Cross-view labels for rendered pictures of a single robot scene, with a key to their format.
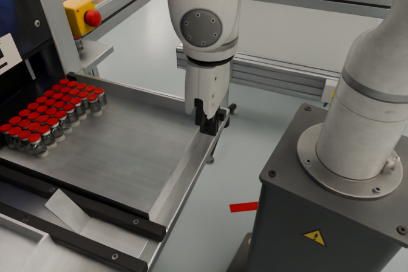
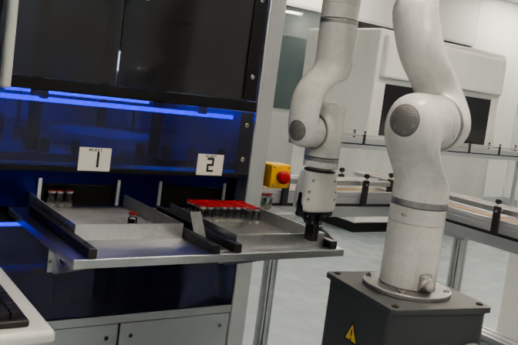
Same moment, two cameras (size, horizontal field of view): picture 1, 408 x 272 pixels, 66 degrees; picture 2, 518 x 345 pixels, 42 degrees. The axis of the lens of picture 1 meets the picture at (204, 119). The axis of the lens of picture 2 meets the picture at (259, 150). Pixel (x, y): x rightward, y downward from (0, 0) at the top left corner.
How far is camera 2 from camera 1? 1.27 m
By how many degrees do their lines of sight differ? 47
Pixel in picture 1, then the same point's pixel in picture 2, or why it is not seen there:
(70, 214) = (197, 226)
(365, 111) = (392, 215)
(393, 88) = (401, 194)
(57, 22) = (256, 167)
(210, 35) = (300, 134)
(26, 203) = not seen: hidden behind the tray
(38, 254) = (173, 228)
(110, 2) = not seen: hidden behind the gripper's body
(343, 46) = not seen: outside the picture
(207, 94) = (305, 189)
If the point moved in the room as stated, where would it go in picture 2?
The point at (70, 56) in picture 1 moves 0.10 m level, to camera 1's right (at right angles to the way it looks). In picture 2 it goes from (253, 195) to (281, 202)
